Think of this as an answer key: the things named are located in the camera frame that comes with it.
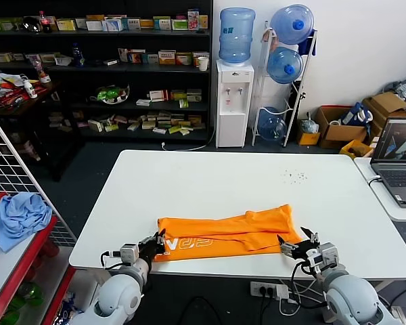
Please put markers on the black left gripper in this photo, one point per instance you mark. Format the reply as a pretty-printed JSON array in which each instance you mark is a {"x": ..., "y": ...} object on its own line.
[{"x": 148, "y": 250}]

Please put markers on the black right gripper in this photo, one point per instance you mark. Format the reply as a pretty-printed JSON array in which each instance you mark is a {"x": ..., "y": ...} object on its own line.
[{"x": 304, "y": 250}]

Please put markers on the orange t-shirt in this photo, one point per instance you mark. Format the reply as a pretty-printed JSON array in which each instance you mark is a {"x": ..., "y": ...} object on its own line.
[{"x": 223, "y": 230}]

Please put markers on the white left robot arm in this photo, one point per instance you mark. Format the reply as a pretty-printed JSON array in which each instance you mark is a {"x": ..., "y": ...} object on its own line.
[{"x": 118, "y": 298}]

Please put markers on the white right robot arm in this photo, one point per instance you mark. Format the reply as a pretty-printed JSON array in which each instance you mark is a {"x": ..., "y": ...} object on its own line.
[{"x": 352, "y": 298}]

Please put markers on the large white table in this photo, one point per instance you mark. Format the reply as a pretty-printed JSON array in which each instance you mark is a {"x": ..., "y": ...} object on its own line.
[{"x": 138, "y": 176}]

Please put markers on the small white side table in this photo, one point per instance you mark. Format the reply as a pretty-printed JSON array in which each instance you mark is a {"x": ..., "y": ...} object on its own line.
[{"x": 368, "y": 183}]

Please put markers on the small yellow box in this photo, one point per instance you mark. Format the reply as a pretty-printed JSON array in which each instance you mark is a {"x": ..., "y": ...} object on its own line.
[{"x": 308, "y": 139}]

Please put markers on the red bottle pack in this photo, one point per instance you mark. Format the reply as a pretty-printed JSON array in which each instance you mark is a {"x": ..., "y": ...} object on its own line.
[{"x": 49, "y": 248}]

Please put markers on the blue and white packets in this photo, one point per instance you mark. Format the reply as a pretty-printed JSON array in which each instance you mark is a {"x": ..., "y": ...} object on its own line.
[{"x": 67, "y": 304}]

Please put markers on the yellow plastic bin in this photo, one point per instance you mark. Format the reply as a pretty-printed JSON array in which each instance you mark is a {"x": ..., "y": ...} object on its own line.
[{"x": 357, "y": 149}]

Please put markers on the open brown cardboard box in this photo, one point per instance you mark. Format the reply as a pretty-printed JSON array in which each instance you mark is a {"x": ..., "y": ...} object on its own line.
[{"x": 338, "y": 133}]

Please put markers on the clear plastic bag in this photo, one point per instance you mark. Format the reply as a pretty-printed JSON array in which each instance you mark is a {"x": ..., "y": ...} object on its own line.
[{"x": 309, "y": 125}]

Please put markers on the white floor power strip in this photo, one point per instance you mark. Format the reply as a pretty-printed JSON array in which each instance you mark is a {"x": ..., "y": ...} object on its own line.
[{"x": 400, "y": 313}]

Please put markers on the grey open laptop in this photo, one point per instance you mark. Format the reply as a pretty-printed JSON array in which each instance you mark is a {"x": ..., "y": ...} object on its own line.
[{"x": 397, "y": 169}]

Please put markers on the blue water jug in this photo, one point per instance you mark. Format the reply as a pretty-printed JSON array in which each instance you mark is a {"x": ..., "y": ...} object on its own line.
[
  {"x": 291, "y": 23},
  {"x": 284, "y": 66},
  {"x": 236, "y": 34},
  {"x": 272, "y": 125}
]

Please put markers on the white metal jug rack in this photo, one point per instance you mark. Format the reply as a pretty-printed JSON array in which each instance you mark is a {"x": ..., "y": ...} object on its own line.
[{"x": 292, "y": 116}]

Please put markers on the crumpled light blue cloth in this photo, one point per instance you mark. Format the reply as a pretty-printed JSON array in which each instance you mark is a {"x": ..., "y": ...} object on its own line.
[{"x": 20, "y": 216}]

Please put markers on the flat white medicine box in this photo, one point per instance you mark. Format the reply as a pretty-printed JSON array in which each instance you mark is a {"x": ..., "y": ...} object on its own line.
[
  {"x": 111, "y": 62},
  {"x": 143, "y": 102}
]

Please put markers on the green bottle pack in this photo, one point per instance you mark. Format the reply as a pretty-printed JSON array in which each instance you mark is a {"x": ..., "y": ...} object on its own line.
[{"x": 27, "y": 294}]

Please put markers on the blue shopping bag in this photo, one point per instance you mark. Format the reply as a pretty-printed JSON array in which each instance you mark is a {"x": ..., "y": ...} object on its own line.
[{"x": 357, "y": 113}]

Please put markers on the white box red stripe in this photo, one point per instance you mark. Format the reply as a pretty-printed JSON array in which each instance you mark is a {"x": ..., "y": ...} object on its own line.
[{"x": 159, "y": 95}]

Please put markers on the yellow green medicine box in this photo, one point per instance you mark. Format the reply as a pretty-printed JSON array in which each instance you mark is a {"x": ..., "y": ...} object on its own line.
[{"x": 177, "y": 94}]

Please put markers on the red and white rack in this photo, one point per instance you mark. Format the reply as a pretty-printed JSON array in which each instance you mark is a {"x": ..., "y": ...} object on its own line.
[{"x": 10, "y": 267}]

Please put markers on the stacked pale medicine boxes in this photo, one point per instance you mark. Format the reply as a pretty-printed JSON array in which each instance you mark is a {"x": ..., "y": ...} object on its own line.
[{"x": 194, "y": 94}]

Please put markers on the bowl of green snack packs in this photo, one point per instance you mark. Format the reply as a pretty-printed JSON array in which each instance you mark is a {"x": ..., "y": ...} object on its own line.
[{"x": 113, "y": 94}]

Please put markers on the white water dispenser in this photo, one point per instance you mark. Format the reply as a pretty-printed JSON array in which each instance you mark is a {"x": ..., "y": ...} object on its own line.
[{"x": 233, "y": 108}]

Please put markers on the closed brown cardboard box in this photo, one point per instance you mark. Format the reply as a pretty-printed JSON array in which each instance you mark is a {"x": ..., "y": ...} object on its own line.
[{"x": 387, "y": 103}]

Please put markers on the white paper cup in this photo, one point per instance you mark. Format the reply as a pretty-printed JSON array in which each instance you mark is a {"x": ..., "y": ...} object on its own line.
[{"x": 203, "y": 63}]

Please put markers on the orange and white medicine box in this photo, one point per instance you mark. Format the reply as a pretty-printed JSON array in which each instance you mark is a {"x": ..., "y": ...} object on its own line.
[{"x": 167, "y": 57}]

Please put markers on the red and blue medicine box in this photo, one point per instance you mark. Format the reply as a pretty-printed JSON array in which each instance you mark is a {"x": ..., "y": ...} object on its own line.
[{"x": 135, "y": 57}]

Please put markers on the white and red medicine box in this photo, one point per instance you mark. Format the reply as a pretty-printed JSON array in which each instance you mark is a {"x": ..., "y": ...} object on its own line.
[{"x": 123, "y": 55}]

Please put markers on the white bottle green label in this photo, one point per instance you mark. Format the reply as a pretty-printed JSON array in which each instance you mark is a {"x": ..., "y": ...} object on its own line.
[{"x": 30, "y": 88}]

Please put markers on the dark blue hanging cloth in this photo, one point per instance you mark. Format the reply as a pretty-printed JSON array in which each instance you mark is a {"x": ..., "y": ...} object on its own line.
[{"x": 306, "y": 45}]

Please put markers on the open white carton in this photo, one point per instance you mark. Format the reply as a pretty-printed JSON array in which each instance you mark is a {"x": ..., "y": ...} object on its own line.
[{"x": 63, "y": 61}]

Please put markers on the blue plastic bottle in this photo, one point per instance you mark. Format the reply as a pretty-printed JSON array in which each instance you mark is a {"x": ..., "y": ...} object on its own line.
[{"x": 77, "y": 54}]

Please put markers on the clear bottle pink label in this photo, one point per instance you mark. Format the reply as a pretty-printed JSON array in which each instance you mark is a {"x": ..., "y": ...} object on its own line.
[{"x": 42, "y": 72}]

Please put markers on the black shelf unit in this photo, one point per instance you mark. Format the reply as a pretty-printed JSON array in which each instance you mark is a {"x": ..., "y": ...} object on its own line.
[{"x": 88, "y": 44}]

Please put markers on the pale green medicine box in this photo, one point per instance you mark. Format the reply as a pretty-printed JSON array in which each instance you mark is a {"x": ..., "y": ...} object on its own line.
[
  {"x": 49, "y": 58},
  {"x": 1, "y": 57}
]

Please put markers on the pile of colourful packets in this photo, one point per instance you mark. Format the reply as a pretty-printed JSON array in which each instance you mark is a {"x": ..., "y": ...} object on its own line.
[{"x": 6, "y": 88}]

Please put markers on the green and white medicine box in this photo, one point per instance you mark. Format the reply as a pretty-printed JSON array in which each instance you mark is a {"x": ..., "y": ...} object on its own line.
[{"x": 162, "y": 23}]

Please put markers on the blue and white medicine box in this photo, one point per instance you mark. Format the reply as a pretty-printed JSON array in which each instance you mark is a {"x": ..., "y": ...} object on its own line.
[{"x": 114, "y": 23}]

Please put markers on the tall pink and blue box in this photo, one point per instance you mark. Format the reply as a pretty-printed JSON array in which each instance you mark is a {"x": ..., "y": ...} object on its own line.
[{"x": 193, "y": 18}]

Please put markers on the yellow and white medicine box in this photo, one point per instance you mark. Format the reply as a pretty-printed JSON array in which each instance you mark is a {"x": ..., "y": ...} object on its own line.
[{"x": 66, "y": 24}]

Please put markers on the cola bottle red cap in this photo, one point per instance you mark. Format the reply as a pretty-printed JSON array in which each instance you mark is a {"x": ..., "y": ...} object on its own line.
[{"x": 46, "y": 22}]

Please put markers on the shiny black helmet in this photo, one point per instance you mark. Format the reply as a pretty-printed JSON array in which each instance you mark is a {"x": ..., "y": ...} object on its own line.
[{"x": 30, "y": 23}]

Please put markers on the large green medicine box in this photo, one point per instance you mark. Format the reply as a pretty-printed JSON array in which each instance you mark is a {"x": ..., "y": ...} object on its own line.
[{"x": 6, "y": 24}]

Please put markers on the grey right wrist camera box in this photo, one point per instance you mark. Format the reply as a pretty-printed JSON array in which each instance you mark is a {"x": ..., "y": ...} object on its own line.
[{"x": 328, "y": 254}]

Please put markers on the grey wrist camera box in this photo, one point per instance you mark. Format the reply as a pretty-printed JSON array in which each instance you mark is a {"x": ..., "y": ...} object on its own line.
[
  {"x": 128, "y": 252},
  {"x": 328, "y": 254}
]

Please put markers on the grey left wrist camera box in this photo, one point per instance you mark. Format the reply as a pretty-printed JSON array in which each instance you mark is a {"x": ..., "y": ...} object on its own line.
[{"x": 128, "y": 252}]

